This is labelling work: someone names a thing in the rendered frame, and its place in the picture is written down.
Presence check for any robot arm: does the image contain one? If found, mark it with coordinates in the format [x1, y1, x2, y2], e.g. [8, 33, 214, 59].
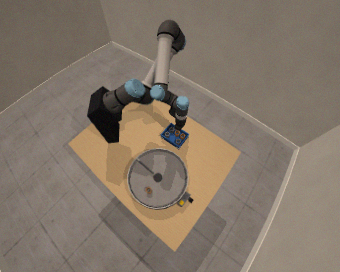
[103, 20, 189, 117]

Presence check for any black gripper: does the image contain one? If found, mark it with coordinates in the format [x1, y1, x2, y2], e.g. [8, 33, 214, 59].
[169, 107, 187, 131]

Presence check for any blue rectangular crate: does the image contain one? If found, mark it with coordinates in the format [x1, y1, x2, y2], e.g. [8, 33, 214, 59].
[161, 123, 189, 150]

